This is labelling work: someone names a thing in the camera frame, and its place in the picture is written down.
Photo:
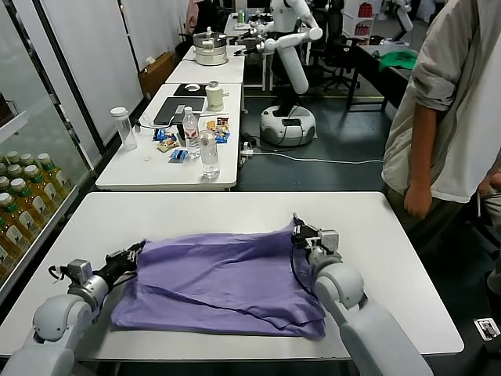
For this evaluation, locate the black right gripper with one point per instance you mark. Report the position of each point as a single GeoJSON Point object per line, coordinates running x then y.
{"type": "Point", "coordinates": [312, 242]}

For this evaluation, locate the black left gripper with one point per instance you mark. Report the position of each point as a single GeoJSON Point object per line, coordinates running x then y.
{"type": "Point", "coordinates": [117, 266]}

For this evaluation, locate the purple t-shirt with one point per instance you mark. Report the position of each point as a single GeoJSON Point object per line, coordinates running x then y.
{"type": "Point", "coordinates": [219, 282]}

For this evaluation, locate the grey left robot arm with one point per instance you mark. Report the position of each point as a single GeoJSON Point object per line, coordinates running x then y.
{"type": "Point", "coordinates": [58, 317]}

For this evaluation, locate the white robot arm with black joint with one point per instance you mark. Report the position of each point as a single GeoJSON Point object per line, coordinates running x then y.
{"type": "Point", "coordinates": [405, 19]}

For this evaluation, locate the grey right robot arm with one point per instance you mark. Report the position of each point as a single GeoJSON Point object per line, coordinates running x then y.
{"type": "Point", "coordinates": [352, 305]}

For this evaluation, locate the white side table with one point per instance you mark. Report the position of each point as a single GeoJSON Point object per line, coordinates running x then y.
{"type": "Point", "coordinates": [129, 172]}

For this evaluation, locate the white power strip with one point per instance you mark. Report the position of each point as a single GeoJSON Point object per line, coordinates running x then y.
{"type": "Point", "coordinates": [246, 149]}

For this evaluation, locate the small blue snack packet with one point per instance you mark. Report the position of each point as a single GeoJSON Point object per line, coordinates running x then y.
{"type": "Point", "coordinates": [178, 155]}

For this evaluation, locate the brown snack packet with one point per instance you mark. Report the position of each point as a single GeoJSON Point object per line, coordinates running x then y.
{"type": "Point", "coordinates": [167, 146]}

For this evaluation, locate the yellow tea bottle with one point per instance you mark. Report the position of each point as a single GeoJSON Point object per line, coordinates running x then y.
{"type": "Point", "coordinates": [4, 257]}
{"type": "Point", "coordinates": [12, 157]}
{"type": "Point", "coordinates": [41, 186]}
{"type": "Point", "coordinates": [52, 175]}
{"type": "Point", "coordinates": [15, 216]}
{"type": "Point", "coordinates": [27, 159]}
{"type": "Point", "coordinates": [29, 200]}
{"type": "Point", "coordinates": [4, 183]}
{"type": "Point", "coordinates": [9, 236]}
{"type": "Point", "coordinates": [14, 171]}

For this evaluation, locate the blue and white snack packet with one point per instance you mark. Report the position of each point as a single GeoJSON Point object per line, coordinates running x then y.
{"type": "Point", "coordinates": [162, 135]}

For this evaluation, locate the large clear water bottle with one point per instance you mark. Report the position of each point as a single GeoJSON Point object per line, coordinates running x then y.
{"type": "Point", "coordinates": [209, 156]}

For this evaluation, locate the clear tumbler with white lid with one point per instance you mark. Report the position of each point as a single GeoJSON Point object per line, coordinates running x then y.
{"type": "Point", "coordinates": [126, 129]}

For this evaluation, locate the large blue snack packet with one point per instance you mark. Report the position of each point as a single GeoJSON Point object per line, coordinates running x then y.
{"type": "Point", "coordinates": [222, 135]}

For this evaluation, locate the water bottle with red label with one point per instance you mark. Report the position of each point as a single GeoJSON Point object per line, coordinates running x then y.
{"type": "Point", "coordinates": [191, 134]}

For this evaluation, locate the black snack packet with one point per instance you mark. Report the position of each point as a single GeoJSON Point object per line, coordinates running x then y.
{"type": "Point", "coordinates": [222, 121]}

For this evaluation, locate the yellow snack packet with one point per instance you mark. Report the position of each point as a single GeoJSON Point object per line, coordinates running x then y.
{"type": "Point", "coordinates": [211, 125]}

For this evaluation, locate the small grey remote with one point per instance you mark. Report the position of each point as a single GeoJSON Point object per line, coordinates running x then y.
{"type": "Point", "coordinates": [179, 109]}

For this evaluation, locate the grey closed laptop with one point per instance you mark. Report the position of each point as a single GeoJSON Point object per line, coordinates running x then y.
{"type": "Point", "coordinates": [192, 105]}

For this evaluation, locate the cream mug with lid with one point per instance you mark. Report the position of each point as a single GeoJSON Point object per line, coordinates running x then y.
{"type": "Point", "coordinates": [214, 97]}

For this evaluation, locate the black mouse pad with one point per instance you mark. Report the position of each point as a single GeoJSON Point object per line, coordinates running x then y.
{"type": "Point", "coordinates": [180, 91]}

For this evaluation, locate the white humanoid robot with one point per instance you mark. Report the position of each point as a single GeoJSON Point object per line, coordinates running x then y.
{"type": "Point", "coordinates": [291, 62]}

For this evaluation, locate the white computer mouse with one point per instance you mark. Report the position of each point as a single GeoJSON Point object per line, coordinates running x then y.
{"type": "Point", "coordinates": [191, 87]}

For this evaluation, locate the brown cardboard box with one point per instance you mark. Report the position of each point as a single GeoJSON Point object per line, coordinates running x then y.
{"type": "Point", "coordinates": [156, 75]}

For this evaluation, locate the black desk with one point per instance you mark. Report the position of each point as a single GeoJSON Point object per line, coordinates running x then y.
{"type": "Point", "coordinates": [372, 66]}

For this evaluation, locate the glass door cabinet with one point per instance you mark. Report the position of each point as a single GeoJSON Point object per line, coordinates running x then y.
{"type": "Point", "coordinates": [39, 98]}

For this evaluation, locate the white table with steamer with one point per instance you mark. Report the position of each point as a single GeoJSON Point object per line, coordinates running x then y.
{"type": "Point", "coordinates": [211, 73]}

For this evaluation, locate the black office chair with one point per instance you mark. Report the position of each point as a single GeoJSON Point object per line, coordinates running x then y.
{"type": "Point", "coordinates": [332, 43]}

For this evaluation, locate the green cloth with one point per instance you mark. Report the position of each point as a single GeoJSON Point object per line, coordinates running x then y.
{"type": "Point", "coordinates": [399, 60]}

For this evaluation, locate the person in grey shirt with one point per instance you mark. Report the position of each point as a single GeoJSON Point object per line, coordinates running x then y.
{"type": "Point", "coordinates": [450, 98]}

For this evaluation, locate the white steamer pot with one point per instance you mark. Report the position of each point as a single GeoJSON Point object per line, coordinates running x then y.
{"type": "Point", "coordinates": [210, 50]}

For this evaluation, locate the silver floor outlet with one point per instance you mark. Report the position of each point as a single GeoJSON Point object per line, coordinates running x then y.
{"type": "Point", "coordinates": [487, 329]}

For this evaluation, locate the white shelf with red boxes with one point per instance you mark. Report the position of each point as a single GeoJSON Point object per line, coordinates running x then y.
{"type": "Point", "coordinates": [363, 17]}

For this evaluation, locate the small green bottle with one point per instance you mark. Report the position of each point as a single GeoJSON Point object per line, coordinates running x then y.
{"type": "Point", "coordinates": [240, 16]}

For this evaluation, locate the person in pink top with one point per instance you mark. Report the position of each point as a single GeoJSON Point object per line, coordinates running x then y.
{"type": "Point", "coordinates": [192, 15]}

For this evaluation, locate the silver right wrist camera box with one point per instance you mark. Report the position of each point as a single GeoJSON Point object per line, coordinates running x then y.
{"type": "Point", "coordinates": [329, 241]}

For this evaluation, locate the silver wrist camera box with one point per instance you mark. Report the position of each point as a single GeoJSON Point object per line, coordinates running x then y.
{"type": "Point", "coordinates": [80, 271]}
{"type": "Point", "coordinates": [329, 241]}

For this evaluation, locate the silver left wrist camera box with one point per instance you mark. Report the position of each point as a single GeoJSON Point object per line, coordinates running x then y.
{"type": "Point", "coordinates": [80, 271]}

